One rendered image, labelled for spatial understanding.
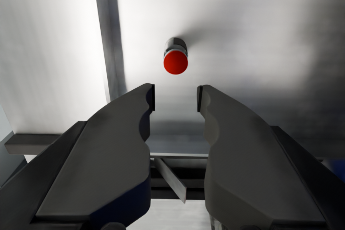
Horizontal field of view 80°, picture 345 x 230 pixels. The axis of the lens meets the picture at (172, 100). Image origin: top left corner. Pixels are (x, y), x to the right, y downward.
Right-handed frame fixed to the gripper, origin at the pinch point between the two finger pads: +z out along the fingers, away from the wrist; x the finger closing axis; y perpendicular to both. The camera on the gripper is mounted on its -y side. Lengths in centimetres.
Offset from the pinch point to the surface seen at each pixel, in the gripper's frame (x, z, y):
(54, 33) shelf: -12.0, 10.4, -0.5
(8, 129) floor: -108, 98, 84
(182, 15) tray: 0.6, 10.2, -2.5
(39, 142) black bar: -16.4, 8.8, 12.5
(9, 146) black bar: -19.9, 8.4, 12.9
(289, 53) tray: 11.7, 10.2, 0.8
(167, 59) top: -0.7, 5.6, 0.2
